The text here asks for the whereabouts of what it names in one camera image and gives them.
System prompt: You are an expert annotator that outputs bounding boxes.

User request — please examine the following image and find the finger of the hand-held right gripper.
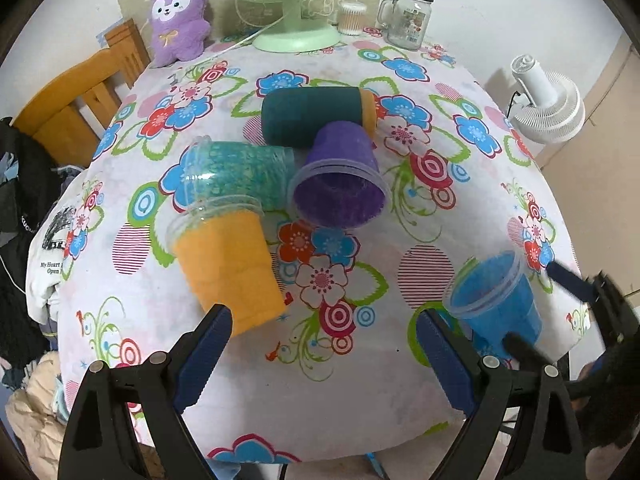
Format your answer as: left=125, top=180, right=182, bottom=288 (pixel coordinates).
left=504, top=332, right=557, bottom=368
left=546, top=261, right=597, bottom=307

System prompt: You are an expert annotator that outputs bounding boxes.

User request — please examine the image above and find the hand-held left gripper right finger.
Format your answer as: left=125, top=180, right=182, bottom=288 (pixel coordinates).
left=416, top=309, right=586, bottom=480

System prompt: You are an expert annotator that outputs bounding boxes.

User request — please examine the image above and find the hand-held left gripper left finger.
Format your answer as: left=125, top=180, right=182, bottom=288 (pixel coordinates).
left=59, top=304, right=234, bottom=480

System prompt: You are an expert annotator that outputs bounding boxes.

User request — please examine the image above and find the blue plastic cup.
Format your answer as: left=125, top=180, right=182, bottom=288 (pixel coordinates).
left=444, top=250, right=544, bottom=361

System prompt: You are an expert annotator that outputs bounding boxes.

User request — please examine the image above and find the orange plastic cup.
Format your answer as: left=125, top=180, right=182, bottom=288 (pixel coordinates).
left=166, top=195, right=287, bottom=337

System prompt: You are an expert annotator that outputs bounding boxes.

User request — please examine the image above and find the teal clear plastic cup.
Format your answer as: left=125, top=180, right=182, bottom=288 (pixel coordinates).
left=181, top=136, right=302, bottom=214

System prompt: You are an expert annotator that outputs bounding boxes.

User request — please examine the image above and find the purple plastic cup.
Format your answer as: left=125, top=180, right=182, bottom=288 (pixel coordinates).
left=287, top=121, right=392, bottom=232

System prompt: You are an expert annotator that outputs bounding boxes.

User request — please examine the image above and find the dark green cup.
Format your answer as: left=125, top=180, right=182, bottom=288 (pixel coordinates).
left=261, top=86, right=379, bottom=150

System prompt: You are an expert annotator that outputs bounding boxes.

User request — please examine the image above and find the floral tablecloth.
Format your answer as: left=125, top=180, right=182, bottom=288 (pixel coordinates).
left=25, top=30, right=597, bottom=464

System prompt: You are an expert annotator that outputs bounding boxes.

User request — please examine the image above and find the beige cloth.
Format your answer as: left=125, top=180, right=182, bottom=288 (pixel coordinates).
left=5, top=350, right=168, bottom=480

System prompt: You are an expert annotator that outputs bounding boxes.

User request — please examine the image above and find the white fan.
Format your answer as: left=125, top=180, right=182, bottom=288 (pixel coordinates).
left=509, top=54, right=586, bottom=144

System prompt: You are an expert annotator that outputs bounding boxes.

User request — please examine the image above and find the white printed shirt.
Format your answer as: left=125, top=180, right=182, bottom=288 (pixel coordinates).
left=25, top=199, right=83, bottom=332

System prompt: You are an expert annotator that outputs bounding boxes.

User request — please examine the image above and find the dark jacket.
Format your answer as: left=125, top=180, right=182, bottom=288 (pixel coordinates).
left=0, top=117, right=68, bottom=388

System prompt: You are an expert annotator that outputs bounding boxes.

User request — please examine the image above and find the wooden chair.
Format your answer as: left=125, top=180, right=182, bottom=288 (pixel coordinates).
left=12, top=19, right=152, bottom=169

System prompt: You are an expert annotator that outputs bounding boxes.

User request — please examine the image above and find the glass jar mug green lid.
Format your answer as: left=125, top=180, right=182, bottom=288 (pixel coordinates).
left=377, top=0, right=437, bottom=51

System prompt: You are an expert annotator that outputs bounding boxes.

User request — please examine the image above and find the cotton swab container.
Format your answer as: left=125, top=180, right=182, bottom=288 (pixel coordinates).
left=337, top=2, right=369, bottom=37

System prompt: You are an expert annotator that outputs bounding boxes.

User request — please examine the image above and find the green desk fan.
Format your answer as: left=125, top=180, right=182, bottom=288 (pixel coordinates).
left=200, top=0, right=347, bottom=55

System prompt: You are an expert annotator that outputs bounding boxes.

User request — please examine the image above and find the purple plush toy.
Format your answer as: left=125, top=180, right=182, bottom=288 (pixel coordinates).
left=149, top=0, right=212, bottom=69

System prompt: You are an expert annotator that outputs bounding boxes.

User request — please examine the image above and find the white fan cable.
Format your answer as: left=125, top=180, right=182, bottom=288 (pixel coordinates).
left=204, top=15, right=286, bottom=58

